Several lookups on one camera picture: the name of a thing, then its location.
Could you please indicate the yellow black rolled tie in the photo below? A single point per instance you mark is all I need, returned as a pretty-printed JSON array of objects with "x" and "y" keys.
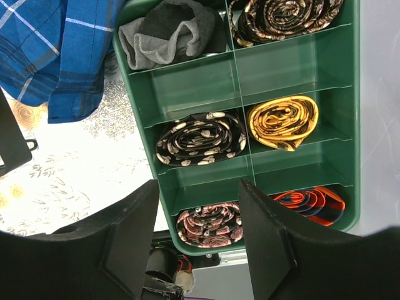
[{"x": 283, "y": 123}]

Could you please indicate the black white spotted rolled tie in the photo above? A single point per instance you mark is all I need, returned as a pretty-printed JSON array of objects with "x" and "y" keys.
[{"x": 201, "y": 139}]

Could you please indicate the green compartment tray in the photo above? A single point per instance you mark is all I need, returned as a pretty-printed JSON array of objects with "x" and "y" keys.
[{"x": 323, "y": 65}]

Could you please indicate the aluminium frame rail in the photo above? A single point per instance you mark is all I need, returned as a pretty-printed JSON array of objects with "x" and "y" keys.
[{"x": 226, "y": 258}]

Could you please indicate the grey rolled socks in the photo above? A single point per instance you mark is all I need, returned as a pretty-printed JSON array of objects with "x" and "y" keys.
[{"x": 172, "y": 32}]

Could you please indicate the pink floral rolled tie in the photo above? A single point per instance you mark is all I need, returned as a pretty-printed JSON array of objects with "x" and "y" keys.
[{"x": 211, "y": 226}]

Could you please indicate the floral table mat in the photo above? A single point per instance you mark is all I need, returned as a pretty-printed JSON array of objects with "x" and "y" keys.
[{"x": 78, "y": 168}]

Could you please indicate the blue plaid shirt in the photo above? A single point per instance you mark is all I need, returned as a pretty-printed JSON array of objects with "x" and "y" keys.
[{"x": 53, "y": 52}]

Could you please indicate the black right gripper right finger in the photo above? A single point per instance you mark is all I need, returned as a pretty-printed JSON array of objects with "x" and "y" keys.
[{"x": 291, "y": 257}]

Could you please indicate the brown floral rolled tie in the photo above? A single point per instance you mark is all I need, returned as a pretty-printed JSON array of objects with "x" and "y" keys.
[{"x": 259, "y": 22}]

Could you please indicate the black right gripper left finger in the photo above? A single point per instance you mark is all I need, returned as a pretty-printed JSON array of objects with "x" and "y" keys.
[{"x": 103, "y": 256}]

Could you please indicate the orange navy striped rolled tie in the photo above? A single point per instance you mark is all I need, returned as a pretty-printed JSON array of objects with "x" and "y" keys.
[{"x": 319, "y": 204}]

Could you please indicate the black wire dish rack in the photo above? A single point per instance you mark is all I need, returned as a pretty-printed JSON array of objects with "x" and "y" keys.
[{"x": 15, "y": 149}]

